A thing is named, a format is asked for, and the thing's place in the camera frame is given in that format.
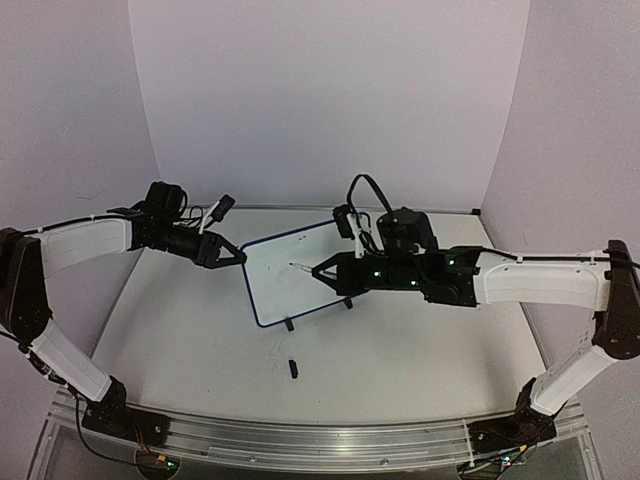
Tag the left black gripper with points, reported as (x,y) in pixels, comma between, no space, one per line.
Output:
(208,250)

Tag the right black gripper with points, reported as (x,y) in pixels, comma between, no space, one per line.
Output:
(343,275)

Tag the white whiteboard marker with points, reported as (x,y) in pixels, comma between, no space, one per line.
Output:
(301,267)

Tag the blue framed whiteboard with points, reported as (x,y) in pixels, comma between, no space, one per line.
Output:
(278,291)

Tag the dark blue marker cap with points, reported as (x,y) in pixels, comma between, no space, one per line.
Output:
(294,371)

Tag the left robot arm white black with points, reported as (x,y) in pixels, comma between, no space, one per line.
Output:
(29,258)

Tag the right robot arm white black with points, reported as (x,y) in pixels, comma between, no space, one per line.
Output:
(603,281)

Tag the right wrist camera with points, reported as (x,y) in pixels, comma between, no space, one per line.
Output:
(349,225)

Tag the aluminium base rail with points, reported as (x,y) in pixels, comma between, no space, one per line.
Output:
(330,449)

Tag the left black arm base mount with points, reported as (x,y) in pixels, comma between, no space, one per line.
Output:
(116,419)

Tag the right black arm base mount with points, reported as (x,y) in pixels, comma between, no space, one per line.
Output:
(525,427)

